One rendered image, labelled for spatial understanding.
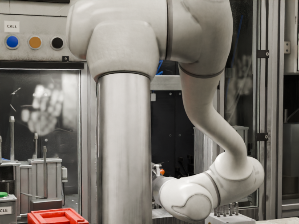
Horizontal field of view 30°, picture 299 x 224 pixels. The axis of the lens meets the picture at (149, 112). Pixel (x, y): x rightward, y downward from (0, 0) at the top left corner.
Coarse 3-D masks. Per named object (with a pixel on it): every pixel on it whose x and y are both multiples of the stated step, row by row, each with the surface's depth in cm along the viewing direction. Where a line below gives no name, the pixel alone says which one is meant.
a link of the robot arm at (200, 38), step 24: (168, 0) 105; (192, 0) 103; (216, 0) 102; (168, 24) 104; (192, 24) 104; (216, 24) 104; (168, 48) 106; (192, 48) 107; (216, 48) 108; (192, 72) 113; (216, 72) 113
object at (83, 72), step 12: (84, 72) 156; (84, 84) 156; (84, 96) 157; (96, 96) 158; (216, 96) 173; (84, 108) 157; (96, 108) 158; (216, 108) 173; (84, 120) 157; (96, 120) 158; (84, 132) 157; (84, 144) 157; (96, 144) 159; (216, 144) 173; (84, 156) 157; (96, 156) 159; (216, 156) 174; (84, 168) 158; (96, 168) 159; (84, 180) 158; (84, 192) 158; (96, 192) 159; (84, 204) 158; (96, 204) 160; (84, 216) 158; (96, 216) 160
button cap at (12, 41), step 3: (9, 36) 146; (12, 36) 146; (9, 39) 146; (12, 39) 146; (15, 39) 147; (9, 42) 146; (12, 42) 146; (15, 42) 147; (9, 45) 146; (12, 45) 146; (15, 45) 147
